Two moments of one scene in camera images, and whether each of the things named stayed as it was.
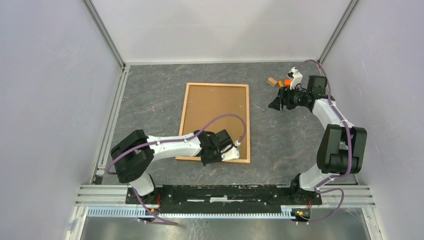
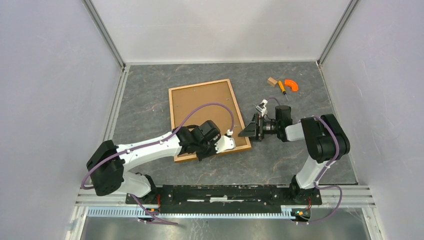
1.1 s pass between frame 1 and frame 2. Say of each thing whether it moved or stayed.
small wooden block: stayed
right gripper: moved
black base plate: stayed
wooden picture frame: moved
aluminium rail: stayed
